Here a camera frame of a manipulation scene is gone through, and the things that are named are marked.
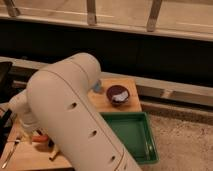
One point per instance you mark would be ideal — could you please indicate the red chili pepper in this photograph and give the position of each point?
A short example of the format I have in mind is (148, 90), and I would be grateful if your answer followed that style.
(40, 138)

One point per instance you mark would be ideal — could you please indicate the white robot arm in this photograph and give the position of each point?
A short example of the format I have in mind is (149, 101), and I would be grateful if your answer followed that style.
(56, 100)

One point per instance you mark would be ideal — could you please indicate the small blue cup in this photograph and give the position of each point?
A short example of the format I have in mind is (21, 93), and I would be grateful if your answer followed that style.
(97, 88)

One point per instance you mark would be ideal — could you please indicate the dark purple bowl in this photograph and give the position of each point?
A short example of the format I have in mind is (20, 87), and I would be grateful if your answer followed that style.
(117, 95)

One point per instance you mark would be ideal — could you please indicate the green plastic tray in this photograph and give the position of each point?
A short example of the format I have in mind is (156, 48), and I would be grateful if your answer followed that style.
(134, 131)

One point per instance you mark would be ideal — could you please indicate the black chair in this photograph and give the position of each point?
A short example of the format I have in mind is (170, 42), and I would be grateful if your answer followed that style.
(5, 86)

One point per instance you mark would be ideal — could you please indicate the silver fork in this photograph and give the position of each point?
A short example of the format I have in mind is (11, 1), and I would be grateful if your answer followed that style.
(16, 142)

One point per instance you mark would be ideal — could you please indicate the wooden cutting board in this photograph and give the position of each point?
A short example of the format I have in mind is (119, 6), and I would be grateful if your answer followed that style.
(35, 156)

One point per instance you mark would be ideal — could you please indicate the black handled knife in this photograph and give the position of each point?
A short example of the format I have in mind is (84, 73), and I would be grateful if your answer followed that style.
(50, 143)

